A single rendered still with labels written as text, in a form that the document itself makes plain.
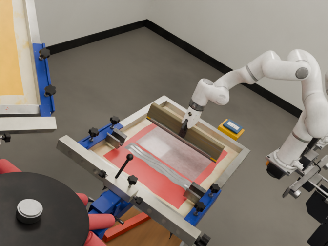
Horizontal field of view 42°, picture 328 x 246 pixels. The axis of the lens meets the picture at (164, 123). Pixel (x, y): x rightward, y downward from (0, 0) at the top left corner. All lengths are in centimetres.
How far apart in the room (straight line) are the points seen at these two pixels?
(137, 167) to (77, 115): 191
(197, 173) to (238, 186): 178
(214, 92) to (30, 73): 78
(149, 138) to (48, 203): 107
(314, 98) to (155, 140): 78
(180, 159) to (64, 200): 102
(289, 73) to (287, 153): 46
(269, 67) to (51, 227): 108
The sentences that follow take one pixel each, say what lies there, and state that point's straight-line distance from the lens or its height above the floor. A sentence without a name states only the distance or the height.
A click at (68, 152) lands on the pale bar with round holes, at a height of 101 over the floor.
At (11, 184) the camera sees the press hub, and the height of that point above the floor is 132.
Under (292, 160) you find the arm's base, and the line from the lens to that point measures 212.
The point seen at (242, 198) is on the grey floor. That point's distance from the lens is 374.
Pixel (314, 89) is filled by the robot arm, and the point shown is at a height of 154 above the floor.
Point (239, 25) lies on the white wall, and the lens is 550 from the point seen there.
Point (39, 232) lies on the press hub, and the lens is 110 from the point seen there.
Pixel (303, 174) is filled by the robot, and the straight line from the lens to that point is 232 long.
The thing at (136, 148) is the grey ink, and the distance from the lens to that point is 204.
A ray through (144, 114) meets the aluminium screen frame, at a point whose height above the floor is 99.
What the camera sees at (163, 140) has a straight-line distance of 218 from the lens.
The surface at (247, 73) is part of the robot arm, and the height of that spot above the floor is 150.
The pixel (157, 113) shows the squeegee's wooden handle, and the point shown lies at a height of 111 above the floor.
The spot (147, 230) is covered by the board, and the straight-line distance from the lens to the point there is 302.
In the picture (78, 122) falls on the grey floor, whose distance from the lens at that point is 372.
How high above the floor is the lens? 217
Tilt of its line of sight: 32 degrees down
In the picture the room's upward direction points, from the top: 24 degrees clockwise
